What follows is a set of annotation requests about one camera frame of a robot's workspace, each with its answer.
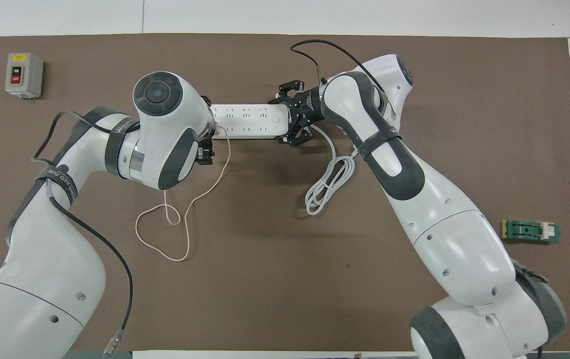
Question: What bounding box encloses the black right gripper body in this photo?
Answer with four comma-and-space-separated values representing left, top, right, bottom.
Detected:
288, 88, 324, 129

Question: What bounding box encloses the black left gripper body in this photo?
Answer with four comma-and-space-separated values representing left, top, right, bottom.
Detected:
197, 137, 215, 167

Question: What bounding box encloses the white power strip with cord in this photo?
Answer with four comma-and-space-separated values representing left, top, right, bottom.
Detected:
209, 103, 361, 216

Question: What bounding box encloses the pink charging cable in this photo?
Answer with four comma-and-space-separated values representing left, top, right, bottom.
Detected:
136, 127, 231, 262

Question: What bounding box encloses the brown paper table mat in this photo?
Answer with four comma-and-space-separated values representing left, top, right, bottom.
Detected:
0, 33, 570, 352

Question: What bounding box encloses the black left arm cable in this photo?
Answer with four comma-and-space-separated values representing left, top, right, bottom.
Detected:
31, 110, 142, 359

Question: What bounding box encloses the grey on-off switch box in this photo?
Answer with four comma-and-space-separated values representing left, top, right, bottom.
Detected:
5, 52, 44, 99

